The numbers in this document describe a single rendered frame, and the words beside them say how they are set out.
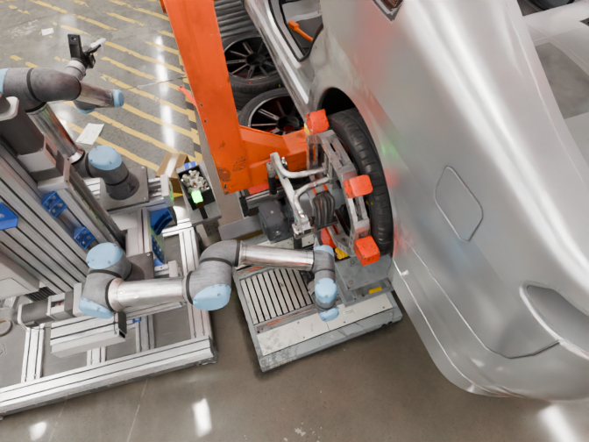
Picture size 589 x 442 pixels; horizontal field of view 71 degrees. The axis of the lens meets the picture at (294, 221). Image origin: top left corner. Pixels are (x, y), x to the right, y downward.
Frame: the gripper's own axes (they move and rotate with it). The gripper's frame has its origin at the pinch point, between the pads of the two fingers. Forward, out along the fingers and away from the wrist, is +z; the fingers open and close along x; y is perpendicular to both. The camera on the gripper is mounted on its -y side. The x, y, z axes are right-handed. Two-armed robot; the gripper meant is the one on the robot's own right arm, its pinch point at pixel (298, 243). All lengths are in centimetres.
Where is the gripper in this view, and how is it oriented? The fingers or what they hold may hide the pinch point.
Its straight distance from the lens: 172.9
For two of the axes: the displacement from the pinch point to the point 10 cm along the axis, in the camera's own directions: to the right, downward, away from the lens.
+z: -3.4, -7.8, 5.3
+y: -0.4, -5.5, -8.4
